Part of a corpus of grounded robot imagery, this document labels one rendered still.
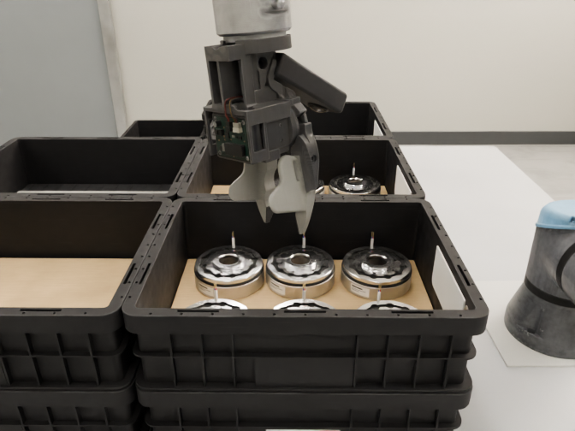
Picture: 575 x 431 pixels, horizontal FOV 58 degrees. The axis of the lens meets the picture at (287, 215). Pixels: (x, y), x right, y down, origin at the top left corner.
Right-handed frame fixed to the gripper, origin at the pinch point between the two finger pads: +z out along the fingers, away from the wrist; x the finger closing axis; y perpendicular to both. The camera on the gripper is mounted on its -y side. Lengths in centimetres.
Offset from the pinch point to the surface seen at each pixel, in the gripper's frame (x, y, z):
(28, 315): -13.2, 26.4, 5.4
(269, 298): -8.8, -3.0, 16.0
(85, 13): -315, -124, -30
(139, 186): -58, -11, 10
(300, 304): -1.6, -2.4, 13.8
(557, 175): -70, -302, 93
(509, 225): -5, -75, 30
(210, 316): 0.5, 12.7, 7.1
